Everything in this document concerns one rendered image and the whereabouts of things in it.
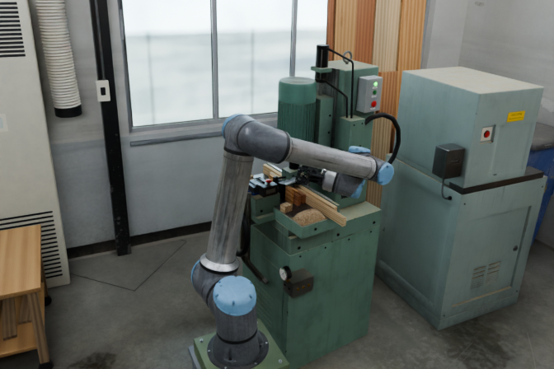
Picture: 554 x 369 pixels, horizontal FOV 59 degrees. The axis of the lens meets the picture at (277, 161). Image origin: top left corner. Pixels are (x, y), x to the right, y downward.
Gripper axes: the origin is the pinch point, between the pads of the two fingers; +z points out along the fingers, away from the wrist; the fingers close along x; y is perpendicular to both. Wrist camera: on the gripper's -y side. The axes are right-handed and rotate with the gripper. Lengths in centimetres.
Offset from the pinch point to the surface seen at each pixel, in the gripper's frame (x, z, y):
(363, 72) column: -47, -22, -28
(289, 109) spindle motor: -24.1, 3.7, -7.5
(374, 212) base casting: 20, -45, -38
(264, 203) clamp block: 20.3, 4.6, -2.3
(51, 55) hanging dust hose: -17, 151, -34
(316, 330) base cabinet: 86, -32, -23
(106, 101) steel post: 8, 132, -65
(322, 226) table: 22.2, -24.2, -0.7
